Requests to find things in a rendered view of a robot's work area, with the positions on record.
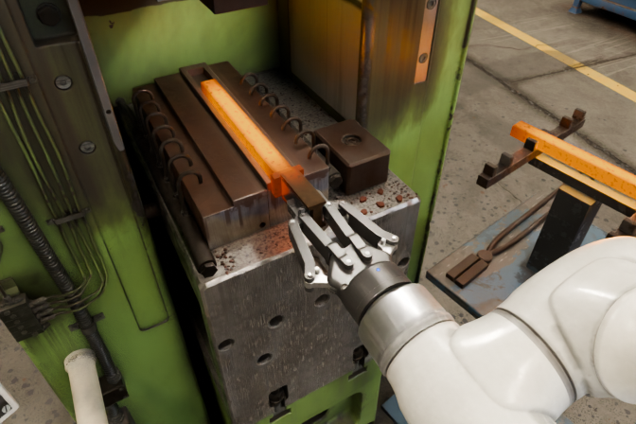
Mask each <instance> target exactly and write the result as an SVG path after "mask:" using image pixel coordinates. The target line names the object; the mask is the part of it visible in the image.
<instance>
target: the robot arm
mask: <svg viewBox="0 0 636 424"><path fill-rule="evenodd" d="M281 185H282V195H283V196H284V198H285V199H286V200H287V208H288V212H289V213H290V214H291V216H292V217H293V219H291V220H289V221H288V229H289V238H290V240H291V244H292V247H293V249H294V251H295V253H296V256H297V258H298V261H299V263H300V266H301V268H302V271H303V273H304V283H305V291H306V292H313V291H314V289H315V288H328V290H329V291H330V292H332V293H334V294H336V295H337V296H338V297H339V298H340V299H341V301H342V303H343V304H344V306H345V308H346V309H347V311H348V312H349V313H350V315H351V316H352V318H353V319H354V320H355V322H356V323H357V325H358V326H359V331H358V335H359V338H360V340H361V341H362V343H363V345H364V346H365V348H366V349H367V351H368V352H369V353H370V355H371V356H372V358H373V359H374V361H375V362H376V364H377V365H378V366H379V368H380V372H381V373H382V375H383V376H385V377H386V378H387V379H388V381H389V383H390V384H391V386H392V388H393V390H394V392H395V395H396V397H397V403H398V406H399V409H400V410H401V411H402V413H403V415H404V417H405V419H406V420H407V422H408V424H556V423H555V421H556V420H557V419H558V418H559V416H560V415H561V414H562V413H563V412H564V411H565V410H566V409H567V408H568V407H570V406H571V405H572V404H573V403H574V402H576V401H577V400H579V399H580V398H582V397H583V396H585V395H586V394H590V395H592V396H593V397H595V398H617V399H620V400H622V401H623V402H626V403H630V404H636V238H635V237H614V238H604V239H600V240H598V241H595V242H592V243H589V244H586V245H584V246H581V247H579V248H577V249H575V250H573V251H571V252H570V253H568V254H567V255H565V256H563V257H561V258H559V259H558V260H556V261H554V262H553V263H551V264H550V265H548V266H547V267H545V268H544V269H542V270H541V271H539V272H538V273H536V274H534V275H533V276H532V277H530V278H529V279H528V280H526V281H525V282H524V283H523V284H521V285H520V286H519V287H518V288H516V289H515V290H514V291H513V292H512V293H511V294H510V296H509V297H508V298H507V299H506V300H505V301H504V302H502V303H501V304H500V305H499V306H498V307H497V308H495V309H494V310H493V311H491V312H490V313H488V314H487V315H485V316H483V317H481V318H479V319H476V320H474V321H472V322H469V323H466V324H464V325H462V326H459V325H458V324H457V323H456V322H455V321H454V319H453V317H452V316H451V315H450V314H449V313H448V312H446V311H445V310H444V309H443V307H442V306H441V305H440V304H439V303H438V302H437V301H436V300H435V298H434V297H433V296H432V295H431V294H430V293H429V292H428V290H427V289H426V288H425V287H424V286H422V285H420V284H416V283H412V282H411V280H410V279H409V278H408V277H407V276H406V275H405V274H404V272H403V271H402V270H401V269H400V268H399V267H398V265H397V264H395V263H394V262H393V260H392V257H391V256H393V255H395V254H396V253H397V249H398V237H397V236H396V235H393V234H391V233H388V232H386V231H384V230H382V229H381V228H379V227H378V226H377V225H376V224H375V223H373V222H372V221H371V220H369V219H368V218H367V217H366V216H365V215H364V214H363V213H361V212H360V211H359V210H357V209H356V208H355V207H354V206H352V205H351V204H350V203H348V202H347V201H345V200H340V201H339V202H338V203H332V202H329V201H328V200H327V198H326V197H325V196H324V195H323V194H322V192H321V191H320V190H318V189H316V190H317V191H318V192H319V193H320V195H321V196H322V197H323V198H324V199H325V200H326V201H327V203H326V204H324V205H323V206H322V218H323V215H324V221H325V220H326V222H327V224H328V225H329V227H330V228H331V230H332V231H333V232H334V234H335V235H336V237H337V238H338V240H339V241H340V242H341V243H342V245H343V246H344V248H341V247H340V246H339V245H338V243H337V242H333V241H332V240H331V239H330V238H329V237H328V235H327V234H326V233H325V232H324V231H323V230H322V229H321V228H320V226H319V225H318V224H317V223H316V222H315V221H314V220H313V219H312V217H311V216H310V210H308V209H307V208H306V207H305V205H304V204H303V203H302V202H301V201H300V199H299V198H298V197H297V196H296V195H295V193H294V192H293V191H292V189H291V188H290V187H289V186H288V185H287V183H286V182H285V181H284V180H283V179H281ZM350 227H351V228H352V229H353V230H354V231H355V232H357V233H358V234H359V235H360V236H361V237H363V238H364V239H365V240H366V241H368V242H369V243H370V244H371V245H372V246H374V247H375V248H374V247H371V246H369V245H366V244H364V242H363V241H362V239H361V238H360V237H359V235H358V234H355V233H354V232H353V230H352V229H351V228H350ZM303 234H304V235H305V236H306V238H307V239H308V240H309V241H310V242H311V244H312V245H313V246H314V247H315V248H316V250H317V251H318V252H319V253H320V254H321V256H322V257H323V258H324V259H325V261H326V263H327V266H328V272H327V276H325V275H323V274H322V271H321V270H320V269H319V267H315V263H314V259H313V256H312V254H311V252H310V250H309V247H308V245H307V242H306V240H305V238H304V235H303Z"/></svg>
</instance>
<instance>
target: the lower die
mask: <svg viewBox="0 0 636 424"><path fill-rule="evenodd" d="M201 67H204V68H205V70H206V71H207V72H208V73H209V74H210V76H211V77H212V78H213V79H215V80H216V81H217V82H218V83H219V84H220V85H221V87H222V88H223V89H224V90H225V91H226V92H227V93H228V95H229V96H230V97H231V98H232V99H233V100H234V101H235V102H236V103H237V105H238V106H239V107H240V109H241V110H242V111H243V112H244V113H245V114H247V116H248V117H249V118H250V119H251V120H252V121H253V122H254V124H255V125H256V126H257V127H258V128H259V129H260V131H261V132H262V133H263V134H264V135H265V136H266V137H267V139H268V140H269V141H270V142H271V143H272V144H273V146H274V147H275V148H276V149H277V150H278V151H279V153H280V154H281V155H282V156H283V157H284V158H285V159H286V161H287V162H288V163H289V164H290V165H291V166H292V167H294V166H297V165H300V166H301V167H302V168H303V169H304V176H305V177H306V179H307V180H308V181H309V182H310V183H311V184H312V186H313V187H314V188H315V189H318V190H320V191H321V192H322V194H323V195H324V196H325V197H326V198H327V200H328V166H327V165H326V163H325V162H324V161H323V160H322V159H321V158H320V157H319V156H318V155H317V154H316V153H315V152H314V153H313V154H312V156H311V159H308V154H309V151H310V150H311V148H310V147H309V146H308V144H307V143H306V142H305V141H304V140H303V139H302V138H301V137H300V138H299V140H298V144H297V145H295V144H294V143H293V142H294V138H295V136H296V135H297V133H296V132H295V131H294V130H293V129H292V128H291V127H290V125H289V124H287V125H286V128H285V131H282V130H281V127H282V124H283V122H284V121H285V120H284V119H283V118H282V117H281V116H280V115H279V114H278V113H277V112H274V118H270V112H271V110H272V107H271V105H270V104H269V103H268V102H267V101H266V100H265V99H264V101H263V106H259V101H260V99H261V98H262V96H261V95H260V94H259V93H258V92H257V91H256V90H255V89H254V91H253V94H252V95H249V90H250V88H251V87H252V85H251V84H250V83H249V82H248V81H247V80H246V79H244V81H243V85H240V84H239V81H240V78H241V77H242V75H241V74H240V73H239V72H238V71H237V70H236V69H235V67H234V66H233V65H232V64H231V63H230V62H229V61H226V62H218V63H214V64H210V65H207V64H206V63H205V62H202V63H198V64H193V65H190V66H185V67H181V68H179V70H180V73H177V74H172V75H168V76H164V77H160V78H156V79H154V81H155V83H153V84H149V85H144V86H140V87H136V88H133V89H132V91H133V92H135V91H137V90H139V89H147V90H150V91H151V92H152V93H153V97H154V100H155V101H156V102H158V103H159V105H160V108H161V113H163V114H164V115H166V117H167V118H168V124H169V126H171V127H172V128H173V129H174V131H175V133H176V135H175V136H174V137H172V135H171V131H170V130H169V129H161V130H159V131H158V132H157V133H156V135H155V138H156V142H157V146H158V150H159V146H160V145H161V143H162V142H163V141H165V140H167V139H169V138H176V139H179V140H180V141H181V142H182V143H183V145H184V149H185V151H184V152H182V153H185V154H188V155H189V156H190V157H191V158H192V161H193V166H192V167H190V166H189V164H188V161H187V159H185V158H178V159H176V160H174V161H173V162H172V164H171V168H172V172H173V176H174V180H175V184H176V179H177V177H178V176H179V174H180V173H182V172H183V171H185V170H189V169H195V170H198V171H199V172H200V173H201V174H202V176H203V183H202V184H199V181H198V177H197V176H196V175H195V174H188V175H186V176H185V177H183V178H182V180H181V188H182V191H183V195H184V199H185V203H186V205H187V207H188V209H189V211H190V213H191V215H192V217H193V218H194V220H195V222H196V223H197V225H198V227H199V229H200V231H201V233H202V235H203V237H204V239H205V241H206V243H207V245H208V247H209V249H210V250H212V249H214V248H217V247H219V246H222V245H224V244H226V243H229V242H232V241H234V240H237V239H241V238H244V237H246V236H249V235H252V234H253V233H256V232H259V231H261V230H264V229H266V228H269V227H270V226H274V225H277V224H279V223H281V222H283V221H288V220H290V219H293V217H292V215H291V214H290V213H289V212H288V208H287V204H286V203H285V201H284V200H283V199H282V196H280V197H277V198H276V197H275V196H274V194H273V193H272V183H271V179H270V177H269V176H268V175H267V174H266V172H265V171H264V170H263V168H262V167H261V166H260V164H259V163H258V162H257V161H256V159H255V158H254V156H253V155H252V154H251V153H250V152H249V151H248V150H247V148H246V147H245V146H244V144H243V143H242V142H241V141H240V139H239V138H238V136H237V135H236V134H235V133H234V131H233V130H232V129H231V127H230V126H229V125H228V124H227V122H226V121H225V120H224V118H223V117H222V116H221V114H220V113H219V112H218V110H217V109H216V108H215V106H214V105H213V104H212V103H211V101H210V100H209V99H208V97H207V96H206V95H205V93H204V92H203V91H202V89H201V88H200V87H199V85H198V84H197V83H196V82H195V80H194V79H193V78H192V77H191V76H190V75H189V73H188V72H187V71H188V70H192V69H196V68H201ZM163 153H164V156H165V160H166V164H167V163H168V160H169V158H170V157H172V156H173V155H175V154H178V153H181V152H180V148H179V145H178V144H177V143H168V144H166V145H165V146H164V148H163ZM262 222H265V223H266V225H265V226H264V227H263V228H260V227H259V225H260V224H261V223H262Z"/></svg>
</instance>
